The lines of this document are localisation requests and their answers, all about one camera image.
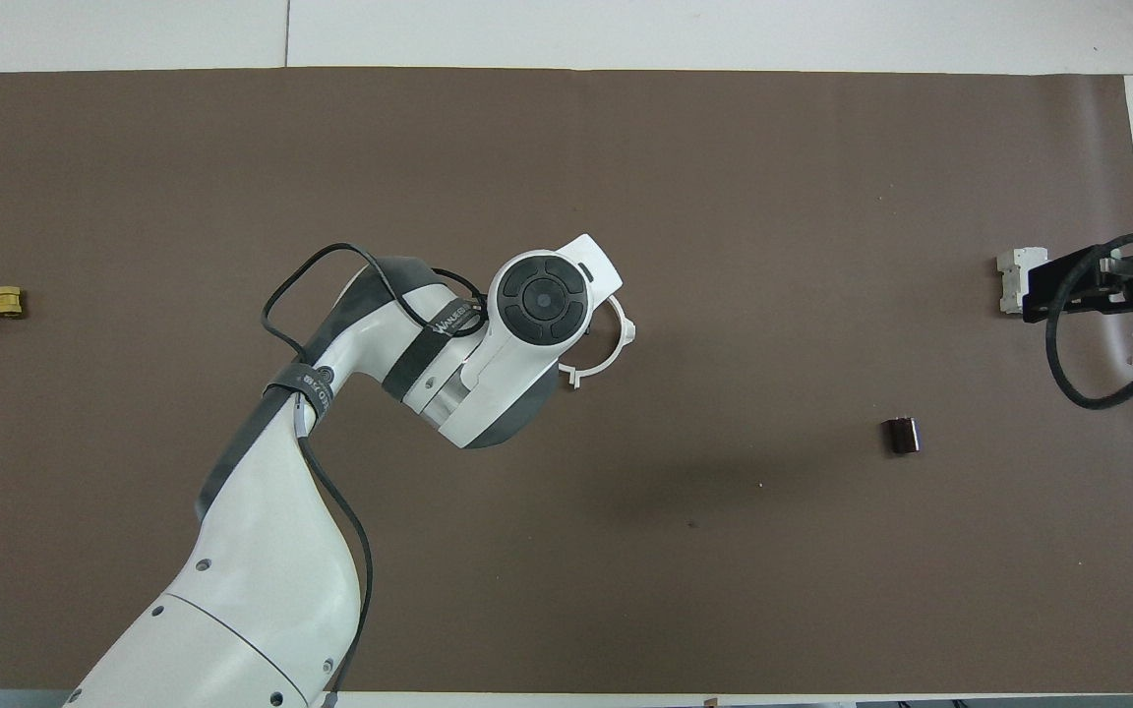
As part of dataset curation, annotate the white half-ring pipe clamp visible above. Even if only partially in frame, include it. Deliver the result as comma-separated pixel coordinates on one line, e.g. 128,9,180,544
558,294,637,392

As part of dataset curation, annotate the grey circuit breaker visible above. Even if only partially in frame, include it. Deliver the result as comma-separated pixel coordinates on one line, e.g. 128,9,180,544
995,247,1048,317

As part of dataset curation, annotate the dark brown short cylinder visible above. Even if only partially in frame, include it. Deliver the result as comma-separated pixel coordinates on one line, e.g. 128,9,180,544
881,417,924,457

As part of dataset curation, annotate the brown table mat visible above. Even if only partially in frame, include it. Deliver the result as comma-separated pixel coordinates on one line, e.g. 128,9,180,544
0,67,1133,695

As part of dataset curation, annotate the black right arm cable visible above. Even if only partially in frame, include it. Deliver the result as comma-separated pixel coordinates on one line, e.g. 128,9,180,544
1045,228,1133,412

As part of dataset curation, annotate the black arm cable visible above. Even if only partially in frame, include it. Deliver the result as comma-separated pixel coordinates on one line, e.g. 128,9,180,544
1045,228,1133,412
261,242,489,695

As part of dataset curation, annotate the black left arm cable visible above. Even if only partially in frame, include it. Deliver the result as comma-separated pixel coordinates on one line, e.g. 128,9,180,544
261,242,489,695

